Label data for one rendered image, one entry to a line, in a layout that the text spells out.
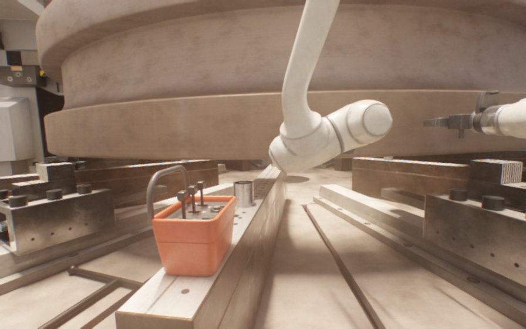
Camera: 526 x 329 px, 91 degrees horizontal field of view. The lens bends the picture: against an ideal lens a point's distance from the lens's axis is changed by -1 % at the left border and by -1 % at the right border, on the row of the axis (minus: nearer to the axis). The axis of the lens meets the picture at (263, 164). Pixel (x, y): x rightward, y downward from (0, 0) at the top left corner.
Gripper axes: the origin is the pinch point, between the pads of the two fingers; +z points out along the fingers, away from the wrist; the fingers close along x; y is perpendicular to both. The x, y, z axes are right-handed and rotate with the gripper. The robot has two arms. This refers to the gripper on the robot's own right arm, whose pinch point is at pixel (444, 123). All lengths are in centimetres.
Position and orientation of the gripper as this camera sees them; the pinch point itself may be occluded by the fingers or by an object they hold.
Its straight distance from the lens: 118.2
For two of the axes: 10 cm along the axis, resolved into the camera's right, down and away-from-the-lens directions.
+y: 0.2, 9.9, 1.2
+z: -1.5, -1.2, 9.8
